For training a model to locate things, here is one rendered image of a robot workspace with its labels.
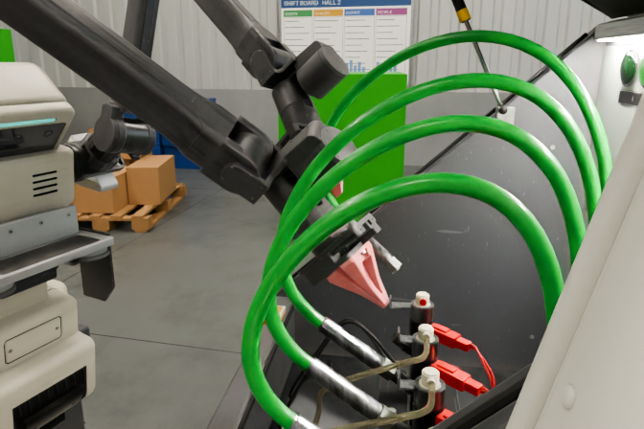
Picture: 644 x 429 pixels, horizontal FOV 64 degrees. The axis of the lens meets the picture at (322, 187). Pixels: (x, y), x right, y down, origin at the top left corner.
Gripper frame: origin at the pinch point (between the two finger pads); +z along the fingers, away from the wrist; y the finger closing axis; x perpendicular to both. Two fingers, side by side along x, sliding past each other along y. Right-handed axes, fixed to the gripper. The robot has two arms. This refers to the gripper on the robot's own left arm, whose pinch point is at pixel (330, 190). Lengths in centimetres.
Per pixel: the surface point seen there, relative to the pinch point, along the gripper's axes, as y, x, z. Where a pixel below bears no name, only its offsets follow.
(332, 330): -11.5, -2.8, 21.0
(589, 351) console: -29, -35, 33
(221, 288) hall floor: 117, 221, -84
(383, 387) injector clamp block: 1.8, 6.1, 26.7
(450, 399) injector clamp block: 6.3, 0.5, 31.0
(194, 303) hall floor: 95, 220, -76
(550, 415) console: -28, -31, 35
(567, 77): 6.4, -32.3, 7.0
